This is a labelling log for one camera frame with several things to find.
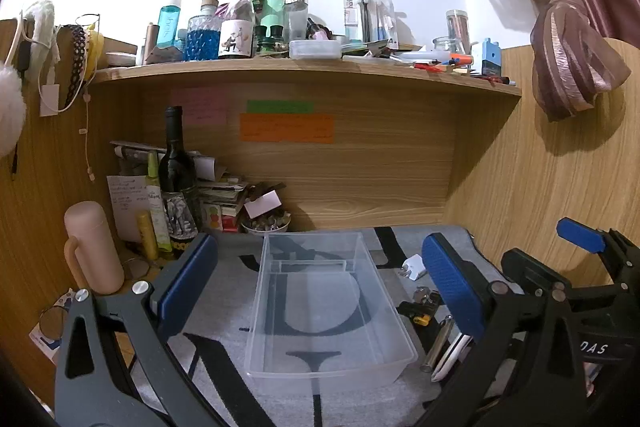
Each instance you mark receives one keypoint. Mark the wooden shelf board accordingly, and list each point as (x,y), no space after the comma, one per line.
(310,72)

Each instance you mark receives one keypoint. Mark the glass jar with metal clasp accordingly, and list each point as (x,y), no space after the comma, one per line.
(296,19)

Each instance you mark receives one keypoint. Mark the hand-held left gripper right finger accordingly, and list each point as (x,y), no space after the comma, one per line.
(452,287)

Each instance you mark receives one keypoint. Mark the yellow headband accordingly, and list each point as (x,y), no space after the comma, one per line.
(95,54)

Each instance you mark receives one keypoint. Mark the green yellow spray tube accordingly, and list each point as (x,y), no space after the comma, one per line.
(156,207)

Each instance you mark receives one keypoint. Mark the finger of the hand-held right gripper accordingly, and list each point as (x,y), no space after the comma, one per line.
(527,268)
(580,234)

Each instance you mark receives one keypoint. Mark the blue mouthwash bottle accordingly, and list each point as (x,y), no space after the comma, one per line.
(168,27)

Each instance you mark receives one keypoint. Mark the green pump bottle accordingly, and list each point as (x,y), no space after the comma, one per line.
(275,9)

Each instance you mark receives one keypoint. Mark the small dark green bottle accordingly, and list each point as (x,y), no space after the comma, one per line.
(277,38)
(261,39)

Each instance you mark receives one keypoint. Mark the white fluffy headband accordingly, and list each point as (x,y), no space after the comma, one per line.
(45,27)

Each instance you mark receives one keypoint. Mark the white fluffy pompom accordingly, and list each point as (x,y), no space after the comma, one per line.
(9,112)

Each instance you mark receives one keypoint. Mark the blue plastic block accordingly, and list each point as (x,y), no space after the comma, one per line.
(491,57)

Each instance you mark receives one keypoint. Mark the dark wine bottle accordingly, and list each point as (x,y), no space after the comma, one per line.
(175,177)

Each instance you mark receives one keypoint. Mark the clear lidded plastic box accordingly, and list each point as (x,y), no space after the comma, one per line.
(315,50)

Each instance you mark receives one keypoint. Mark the blue glass bottle with cork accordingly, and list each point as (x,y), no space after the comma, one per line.
(202,42)

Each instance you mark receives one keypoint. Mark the white paper tag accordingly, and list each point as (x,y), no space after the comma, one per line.
(49,100)

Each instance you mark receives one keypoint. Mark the pink thermos bottle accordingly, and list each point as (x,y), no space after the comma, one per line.
(92,247)

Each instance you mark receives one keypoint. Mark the clear bottle with cartoon label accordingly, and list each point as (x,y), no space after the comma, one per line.
(235,39)

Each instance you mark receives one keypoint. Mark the blue white card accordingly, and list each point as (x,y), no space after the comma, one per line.
(40,339)

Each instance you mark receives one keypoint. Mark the clear cylinder of pens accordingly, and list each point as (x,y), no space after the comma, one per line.
(457,32)

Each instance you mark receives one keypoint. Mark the white flat case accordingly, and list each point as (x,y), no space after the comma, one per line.
(425,56)

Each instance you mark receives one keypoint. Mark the green sticky note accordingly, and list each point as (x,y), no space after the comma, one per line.
(280,107)

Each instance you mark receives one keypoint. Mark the pink sticky note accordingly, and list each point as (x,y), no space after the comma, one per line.
(200,107)

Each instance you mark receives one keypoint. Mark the clear plastic container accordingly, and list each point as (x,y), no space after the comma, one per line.
(320,307)

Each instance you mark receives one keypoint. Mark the white charger plug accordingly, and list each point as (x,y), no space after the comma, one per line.
(413,268)

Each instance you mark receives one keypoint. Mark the silver metal tube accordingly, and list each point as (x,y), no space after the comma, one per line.
(437,343)

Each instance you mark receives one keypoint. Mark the patterned dark headband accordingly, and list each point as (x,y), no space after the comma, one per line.
(76,57)

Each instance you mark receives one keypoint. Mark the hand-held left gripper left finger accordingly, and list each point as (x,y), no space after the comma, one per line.
(187,277)

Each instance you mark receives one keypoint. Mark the small red box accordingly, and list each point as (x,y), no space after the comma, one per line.
(230,223)

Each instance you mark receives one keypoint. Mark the white handwritten note paper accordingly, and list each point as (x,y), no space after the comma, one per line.
(125,207)

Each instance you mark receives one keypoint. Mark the pink nail polish bottle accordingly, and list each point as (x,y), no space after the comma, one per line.
(316,32)

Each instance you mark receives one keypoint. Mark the orange marker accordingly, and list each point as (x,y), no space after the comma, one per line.
(461,58)

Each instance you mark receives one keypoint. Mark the bowl of small trinkets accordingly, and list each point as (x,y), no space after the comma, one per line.
(265,224)

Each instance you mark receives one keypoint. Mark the small glass jar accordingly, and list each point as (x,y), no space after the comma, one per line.
(442,45)

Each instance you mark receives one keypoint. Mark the round white compact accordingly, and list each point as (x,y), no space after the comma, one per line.
(120,58)

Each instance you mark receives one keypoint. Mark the toothbrush blister pack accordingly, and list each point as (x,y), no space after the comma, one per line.
(385,24)
(356,14)

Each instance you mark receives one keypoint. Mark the pile of papers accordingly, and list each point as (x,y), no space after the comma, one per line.
(220,192)

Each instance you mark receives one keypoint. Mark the pink striped curtain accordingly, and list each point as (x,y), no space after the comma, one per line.
(565,7)

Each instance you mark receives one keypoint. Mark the black yellow key fob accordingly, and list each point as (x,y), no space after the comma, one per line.
(419,311)

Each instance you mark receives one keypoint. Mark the silver key bunch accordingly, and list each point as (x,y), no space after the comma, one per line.
(425,293)

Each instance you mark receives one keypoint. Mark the grey mat with black letters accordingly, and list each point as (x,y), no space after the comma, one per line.
(220,357)

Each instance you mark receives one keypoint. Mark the orange sticky note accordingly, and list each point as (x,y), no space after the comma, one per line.
(287,128)

